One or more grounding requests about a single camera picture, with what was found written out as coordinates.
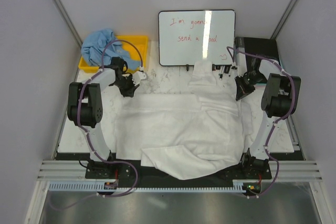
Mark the white long sleeve shirt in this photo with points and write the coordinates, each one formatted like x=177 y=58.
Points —
x=185 y=135

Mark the whiteboard with red writing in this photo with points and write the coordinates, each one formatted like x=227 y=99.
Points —
x=188 y=36

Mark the black whiteboard marker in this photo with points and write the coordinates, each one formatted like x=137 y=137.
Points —
x=221 y=73

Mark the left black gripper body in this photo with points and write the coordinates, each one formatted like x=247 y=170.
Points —
x=126 y=85

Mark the yellow plastic bin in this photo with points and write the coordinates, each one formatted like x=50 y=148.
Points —
x=140 y=42

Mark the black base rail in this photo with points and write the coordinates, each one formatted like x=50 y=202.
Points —
x=247 y=168

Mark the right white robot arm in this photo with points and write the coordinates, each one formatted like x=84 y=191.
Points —
x=279 y=100

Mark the white slotted cable duct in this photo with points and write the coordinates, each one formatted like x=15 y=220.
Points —
x=156 y=185

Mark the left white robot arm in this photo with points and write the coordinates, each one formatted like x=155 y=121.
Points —
x=85 y=108

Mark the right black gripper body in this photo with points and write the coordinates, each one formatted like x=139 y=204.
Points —
x=245 y=83

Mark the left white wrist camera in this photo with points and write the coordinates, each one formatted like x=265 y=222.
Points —
x=138 y=76

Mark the blue long sleeve shirt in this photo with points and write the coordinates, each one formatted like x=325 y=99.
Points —
x=94 y=45

